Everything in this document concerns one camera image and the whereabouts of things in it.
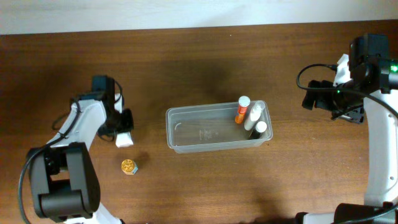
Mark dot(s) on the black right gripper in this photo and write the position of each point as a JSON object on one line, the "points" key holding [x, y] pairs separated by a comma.
{"points": [[319, 95]]}

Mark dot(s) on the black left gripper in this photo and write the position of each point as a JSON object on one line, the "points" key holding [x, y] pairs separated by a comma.
{"points": [[127, 120]]}

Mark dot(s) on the white green medicine box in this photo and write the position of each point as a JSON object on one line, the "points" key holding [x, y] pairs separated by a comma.
{"points": [[124, 140]]}

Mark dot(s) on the small jar gold lid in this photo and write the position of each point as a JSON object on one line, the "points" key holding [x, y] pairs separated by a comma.
{"points": [[129, 167]]}

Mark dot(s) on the dark bottle white cap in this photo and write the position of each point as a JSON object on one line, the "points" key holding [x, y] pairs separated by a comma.
{"points": [[258, 130]]}

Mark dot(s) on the orange tube white cap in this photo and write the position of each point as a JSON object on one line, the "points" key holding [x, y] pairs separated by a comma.
{"points": [[243, 103]]}

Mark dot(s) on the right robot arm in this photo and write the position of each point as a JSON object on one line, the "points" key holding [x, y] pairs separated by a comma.
{"points": [[364, 88]]}

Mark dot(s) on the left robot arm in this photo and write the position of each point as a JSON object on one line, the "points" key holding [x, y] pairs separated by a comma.
{"points": [[63, 181]]}

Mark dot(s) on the clear plastic container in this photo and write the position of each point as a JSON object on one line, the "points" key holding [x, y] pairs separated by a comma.
{"points": [[211, 128]]}

